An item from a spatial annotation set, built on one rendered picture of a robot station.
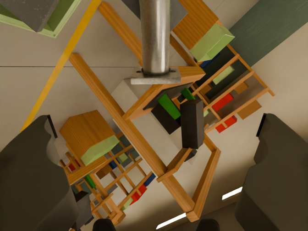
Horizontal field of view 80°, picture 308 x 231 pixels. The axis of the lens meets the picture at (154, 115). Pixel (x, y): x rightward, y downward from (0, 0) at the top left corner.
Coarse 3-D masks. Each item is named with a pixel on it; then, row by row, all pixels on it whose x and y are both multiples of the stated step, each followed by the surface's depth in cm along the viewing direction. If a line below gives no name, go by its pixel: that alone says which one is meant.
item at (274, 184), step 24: (264, 120) 11; (264, 144) 9; (288, 144) 8; (264, 168) 7; (288, 168) 7; (240, 192) 7; (264, 192) 6; (288, 192) 6; (240, 216) 7; (264, 216) 6; (288, 216) 6
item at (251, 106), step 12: (240, 60) 495; (216, 72) 524; (228, 72) 518; (252, 72) 485; (204, 84) 546; (240, 84) 514; (264, 84) 482; (204, 96) 600; (228, 96) 535; (204, 108) 562; (216, 108) 554; (240, 108) 517; (252, 108) 515; (228, 120) 549
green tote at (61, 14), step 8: (64, 0) 31; (72, 0) 30; (80, 0) 31; (0, 8) 26; (56, 8) 32; (64, 8) 31; (72, 8) 31; (0, 16) 25; (8, 16) 26; (56, 16) 32; (64, 16) 31; (16, 24) 27; (24, 24) 28; (48, 24) 33; (56, 24) 32; (64, 24) 33; (40, 32) 31; (48, 32) 32; (56, 32) 33
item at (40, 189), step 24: (48, 120) 11; (24, 144) 9; (48, 144) 9; (0, 168) 7; (24, 168) 7; (48, 168) 7; (0, 192) 6; (24, 192) 6; (48, 192) 6; (72, 192) 7; (0, 216) 6; (24, 216) 6; (48, 216) 6; (72, 216) 7
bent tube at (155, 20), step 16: (144, 0) 17; (160, 0) 17; (144, 16) 18; (160, 16) 17; (144, 32) 18; (160, 32) 18; (144, 48) 19; (160, 48) 19; (144, 64) 20; (160, 64) 20; (144, 80) 20; (160, 80) 20; (176, 80) 20
